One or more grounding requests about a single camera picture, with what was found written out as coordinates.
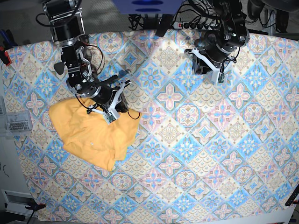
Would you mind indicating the yellow T-shirt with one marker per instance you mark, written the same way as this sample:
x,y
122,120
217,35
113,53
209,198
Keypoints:
x,y
89,137

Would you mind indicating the clear plastic screw box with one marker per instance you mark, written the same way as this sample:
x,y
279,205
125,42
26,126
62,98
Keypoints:
x,y
18,122

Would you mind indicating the white power strip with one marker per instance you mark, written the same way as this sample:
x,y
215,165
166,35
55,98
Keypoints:
x,y
213,25

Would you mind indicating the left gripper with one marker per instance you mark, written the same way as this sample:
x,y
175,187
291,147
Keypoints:
x,y
211,58

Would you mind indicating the red black clamp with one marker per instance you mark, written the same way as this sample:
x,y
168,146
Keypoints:
x,y
4,56

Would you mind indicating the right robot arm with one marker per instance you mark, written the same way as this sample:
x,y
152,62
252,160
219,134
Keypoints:
x,y
67,29

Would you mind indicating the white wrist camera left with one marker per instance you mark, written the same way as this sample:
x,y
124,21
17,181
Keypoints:
x,y
219,77

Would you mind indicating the black clamp right edge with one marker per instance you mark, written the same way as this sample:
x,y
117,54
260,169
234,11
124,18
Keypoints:
x,y
292,199

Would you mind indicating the patterned blue tablecloth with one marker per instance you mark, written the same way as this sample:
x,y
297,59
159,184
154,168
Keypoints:
x,y
202,151

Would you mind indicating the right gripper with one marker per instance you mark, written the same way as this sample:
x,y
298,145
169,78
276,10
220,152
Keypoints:
x,y
107,99

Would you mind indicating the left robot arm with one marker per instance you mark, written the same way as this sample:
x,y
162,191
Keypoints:
x,y
232,25

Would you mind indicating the black rubber finger pad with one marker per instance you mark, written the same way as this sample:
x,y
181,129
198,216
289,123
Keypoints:
x,y
59,68

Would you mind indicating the orange black bar clamp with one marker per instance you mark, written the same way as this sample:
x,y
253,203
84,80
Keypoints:
x,y
34,206

